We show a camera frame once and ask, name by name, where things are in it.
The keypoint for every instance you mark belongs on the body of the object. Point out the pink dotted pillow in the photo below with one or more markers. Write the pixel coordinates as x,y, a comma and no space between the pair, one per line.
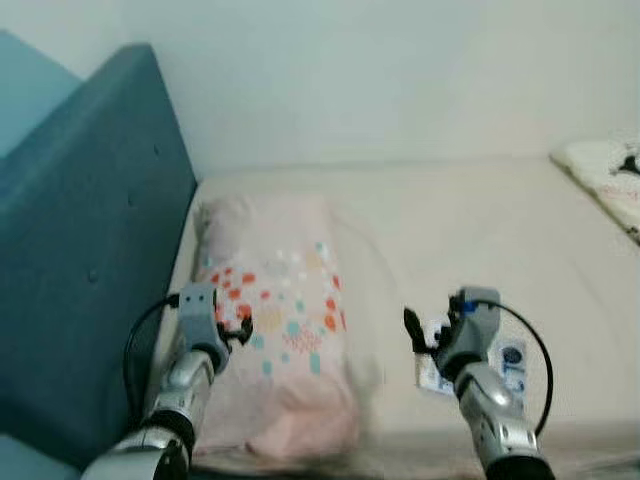
290,400

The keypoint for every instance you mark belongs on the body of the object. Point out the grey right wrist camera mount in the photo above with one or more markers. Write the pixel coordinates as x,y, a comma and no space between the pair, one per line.
480,320

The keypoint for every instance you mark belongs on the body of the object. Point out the blue and white booklet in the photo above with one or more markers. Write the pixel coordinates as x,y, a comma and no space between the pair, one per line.
512,365

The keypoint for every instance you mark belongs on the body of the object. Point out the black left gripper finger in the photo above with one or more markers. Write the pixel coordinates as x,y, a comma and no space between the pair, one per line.
244,330
219,312

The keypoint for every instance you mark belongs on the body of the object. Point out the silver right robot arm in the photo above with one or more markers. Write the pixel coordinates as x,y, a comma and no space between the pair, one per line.
490,410

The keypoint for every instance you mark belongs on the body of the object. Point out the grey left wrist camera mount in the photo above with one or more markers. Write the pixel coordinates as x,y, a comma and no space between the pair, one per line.
198,310

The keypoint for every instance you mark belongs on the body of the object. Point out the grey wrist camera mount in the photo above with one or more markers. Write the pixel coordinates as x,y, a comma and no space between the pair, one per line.
198,310
480,320

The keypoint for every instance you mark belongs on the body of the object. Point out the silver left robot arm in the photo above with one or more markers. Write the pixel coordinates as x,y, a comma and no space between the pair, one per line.
180,400

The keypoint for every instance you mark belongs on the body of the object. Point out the mattress with cream sheet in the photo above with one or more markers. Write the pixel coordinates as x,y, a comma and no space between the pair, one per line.
480,230

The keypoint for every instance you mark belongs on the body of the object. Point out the cream cartoon print blanket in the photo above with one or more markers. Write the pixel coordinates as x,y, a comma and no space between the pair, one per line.
600,175

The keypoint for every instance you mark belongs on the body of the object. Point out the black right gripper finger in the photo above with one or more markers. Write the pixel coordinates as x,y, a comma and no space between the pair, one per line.
413,330
450,324

